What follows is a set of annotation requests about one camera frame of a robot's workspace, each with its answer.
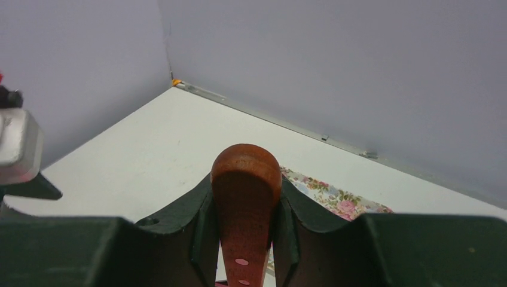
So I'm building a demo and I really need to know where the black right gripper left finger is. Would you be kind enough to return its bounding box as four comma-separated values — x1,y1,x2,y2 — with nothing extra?
1,176,219,286

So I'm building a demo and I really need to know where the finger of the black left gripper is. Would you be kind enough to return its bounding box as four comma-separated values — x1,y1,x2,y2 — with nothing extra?
1,173,63,200

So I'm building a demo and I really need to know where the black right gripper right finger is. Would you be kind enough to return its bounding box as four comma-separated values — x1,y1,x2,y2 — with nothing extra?
273,179,506,286

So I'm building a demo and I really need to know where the floral rectangular tray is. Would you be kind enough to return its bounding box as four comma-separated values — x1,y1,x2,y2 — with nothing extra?
267,166,395,274

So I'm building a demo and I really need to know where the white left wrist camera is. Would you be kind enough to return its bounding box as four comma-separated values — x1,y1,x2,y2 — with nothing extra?
1,85,44,185

